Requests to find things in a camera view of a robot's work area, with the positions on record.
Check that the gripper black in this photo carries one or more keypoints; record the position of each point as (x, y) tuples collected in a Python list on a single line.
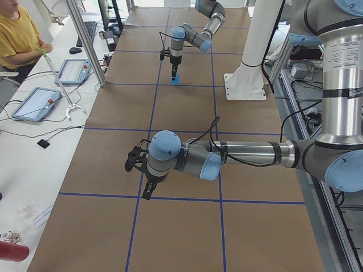
[(175, 60), (152, 179)]

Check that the blue block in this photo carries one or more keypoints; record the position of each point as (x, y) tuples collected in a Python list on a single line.
[(175, 80)]

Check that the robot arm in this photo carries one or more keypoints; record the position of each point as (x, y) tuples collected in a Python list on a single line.
[(334, 156), (203, 40)]

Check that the black keyboard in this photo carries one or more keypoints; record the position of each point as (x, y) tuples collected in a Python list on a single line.
[(90, 27)]

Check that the far teach pendant tablet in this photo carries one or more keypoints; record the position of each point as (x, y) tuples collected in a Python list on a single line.
[(74, 71)]

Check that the teach pendant tablet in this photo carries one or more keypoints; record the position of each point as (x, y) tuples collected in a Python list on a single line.
[(74, 71), (36, 106)]

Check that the black computer mouse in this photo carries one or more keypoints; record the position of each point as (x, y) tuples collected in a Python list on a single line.
[(75, 50)]

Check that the reacher grabber stick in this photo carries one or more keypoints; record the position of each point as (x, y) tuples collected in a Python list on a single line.
[(71, 106)]

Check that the small black square pad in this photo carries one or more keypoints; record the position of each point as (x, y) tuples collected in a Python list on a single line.
[(43, 143)]

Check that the near teach pendant tablet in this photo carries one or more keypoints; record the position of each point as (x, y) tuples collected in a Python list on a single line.
[(36, 106)]

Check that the person in yellow shirt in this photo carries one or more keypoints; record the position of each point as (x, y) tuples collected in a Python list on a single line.
[(21, 44)]

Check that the red cylinder bottle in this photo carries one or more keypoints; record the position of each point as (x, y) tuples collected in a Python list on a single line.
[(13, 252)]

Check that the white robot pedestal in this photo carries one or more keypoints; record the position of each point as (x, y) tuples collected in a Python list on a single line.
[(247, 81)]

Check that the aluminium frame post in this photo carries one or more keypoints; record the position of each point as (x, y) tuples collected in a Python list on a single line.
[(87, 45)]

